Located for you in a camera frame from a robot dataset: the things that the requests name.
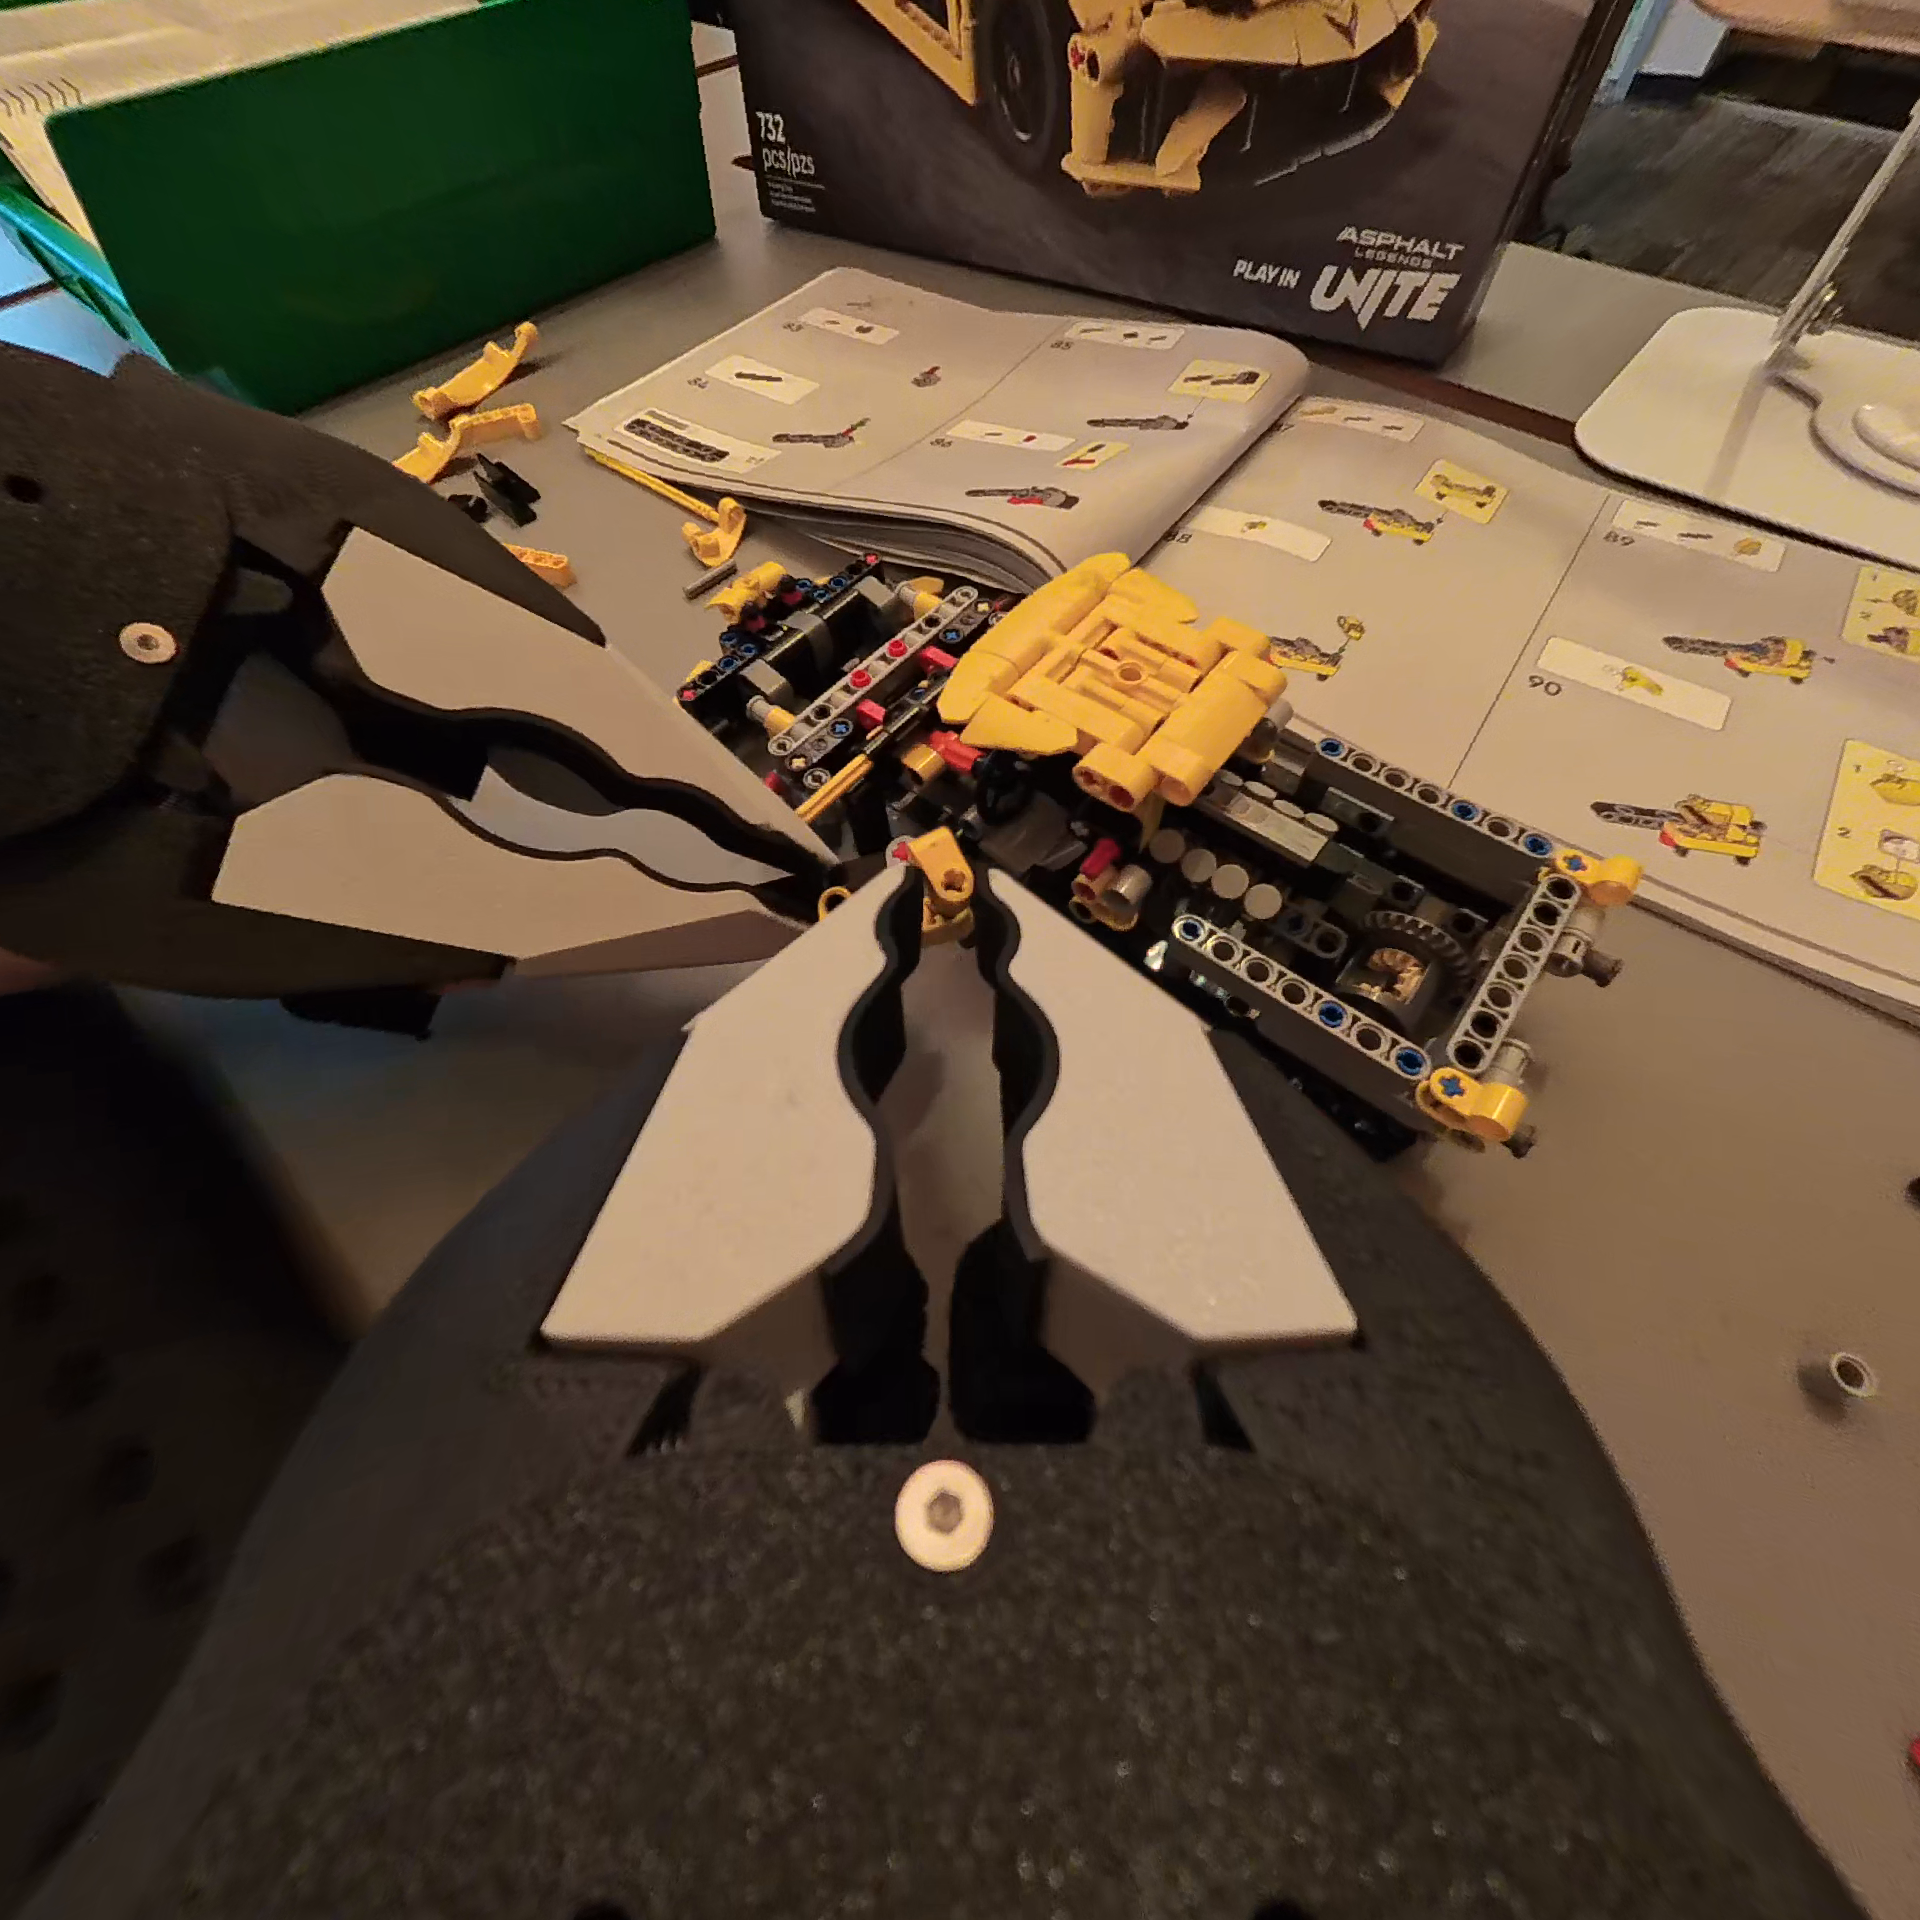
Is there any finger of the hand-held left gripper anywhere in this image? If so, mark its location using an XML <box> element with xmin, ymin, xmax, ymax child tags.
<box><xmin>207</xmin><ymin>769</ymin><xmax>844</xmax><ymax>982</ymax></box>
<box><xmin>210</xmin><ymin>525</ymin><xmax>844</xmax><ymax>891</ymax></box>

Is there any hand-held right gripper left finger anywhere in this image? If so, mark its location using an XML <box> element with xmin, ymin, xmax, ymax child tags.
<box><xmin>540</xmin><ymin>872</ymin><xmax>951</xmax><ymax>1447</ymax></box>

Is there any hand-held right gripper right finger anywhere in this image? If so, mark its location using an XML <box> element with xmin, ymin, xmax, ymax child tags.
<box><xmin>951</xmin><ymin>866</ymin><xmax>1360</xmax><ymax>1447</ymax></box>

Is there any yellow connector piece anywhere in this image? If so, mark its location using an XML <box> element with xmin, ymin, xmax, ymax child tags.
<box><xmin>897</xmin><ymin>829</ymin><xmax>988</xmax><ymax>938</ymax></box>

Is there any yellow black brick car model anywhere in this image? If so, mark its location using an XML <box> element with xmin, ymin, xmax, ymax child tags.
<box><xmin>672</xmin><ymin>550</ymin><xmax>1646</xmax><ymax>1159</ymax></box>

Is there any grey desk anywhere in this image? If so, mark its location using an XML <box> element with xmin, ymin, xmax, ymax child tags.
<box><xmin>0</xmin><ymin>22</ymin><xmax>1920</xmax><ymax>1920</ymax></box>

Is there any long yellow rod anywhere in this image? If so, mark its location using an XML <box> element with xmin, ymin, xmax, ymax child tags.
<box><xmin>582</xmin><ymin>447</ymin><xmax>725</xmax><ymax>528</ymax></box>

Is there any pile of yellow brick pieces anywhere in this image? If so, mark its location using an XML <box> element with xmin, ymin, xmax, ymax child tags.
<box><xmin>390</xmin><ymin>319</ymin><xmax>753</xmax><ymax>602</ymax></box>

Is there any green plastic bin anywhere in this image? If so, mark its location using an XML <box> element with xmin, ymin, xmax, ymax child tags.
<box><xmin>0</xmin><ymin>0</ymin><xmax>724</xmax><ymax>419</ymax></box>

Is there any dark toy car box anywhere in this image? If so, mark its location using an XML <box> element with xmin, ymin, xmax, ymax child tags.
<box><xmin>724</xmin><ymin>0</ymin><xmax>1640</xmax><ymax>372</ymax></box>

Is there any open instruction booklet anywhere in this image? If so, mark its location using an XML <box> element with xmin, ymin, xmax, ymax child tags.
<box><xmin>565</xmin><ymin>265</ymin><xmax>1920</xmax><ymax>1034</ymax></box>

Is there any instruction sign on white stand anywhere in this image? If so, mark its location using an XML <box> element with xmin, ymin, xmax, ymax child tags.
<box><xmin>1573</xmin><ymin>0</ymin><xmax>1920</xmax><ymax>529</ymax></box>

